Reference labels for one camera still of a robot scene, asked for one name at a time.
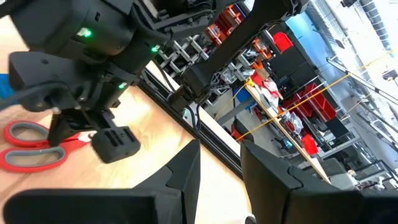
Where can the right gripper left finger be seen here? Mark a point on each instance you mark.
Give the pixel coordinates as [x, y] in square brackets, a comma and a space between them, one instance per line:
[124, 208]

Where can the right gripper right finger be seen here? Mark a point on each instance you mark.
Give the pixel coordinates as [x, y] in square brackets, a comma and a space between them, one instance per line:
[311, 208]

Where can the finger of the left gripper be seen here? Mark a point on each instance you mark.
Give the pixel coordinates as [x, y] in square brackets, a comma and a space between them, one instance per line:
[63, 129]

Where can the blue eraser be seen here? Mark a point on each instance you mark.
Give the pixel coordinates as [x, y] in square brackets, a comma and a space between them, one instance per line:
[4, 87]

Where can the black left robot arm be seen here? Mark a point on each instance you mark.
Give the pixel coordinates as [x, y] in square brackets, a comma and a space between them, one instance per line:
[62, 25]

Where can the wooden workbench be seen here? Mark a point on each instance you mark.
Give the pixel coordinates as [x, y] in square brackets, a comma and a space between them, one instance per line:
[311, 161]

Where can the red storage bin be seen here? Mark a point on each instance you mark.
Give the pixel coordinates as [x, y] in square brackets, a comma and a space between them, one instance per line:
[309, 144]
[283, 42]

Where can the shelf with large red bins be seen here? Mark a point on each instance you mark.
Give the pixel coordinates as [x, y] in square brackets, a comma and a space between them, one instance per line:
[320, 105]

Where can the rack of small parts bins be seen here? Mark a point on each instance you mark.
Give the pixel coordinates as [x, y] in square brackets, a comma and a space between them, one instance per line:
[183, 54]

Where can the blue storage box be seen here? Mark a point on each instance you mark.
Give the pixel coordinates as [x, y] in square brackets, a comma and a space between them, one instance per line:
[242, 95]

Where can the black aluminium table frame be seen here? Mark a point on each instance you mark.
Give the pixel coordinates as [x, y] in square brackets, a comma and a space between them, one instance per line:
[202, 133]

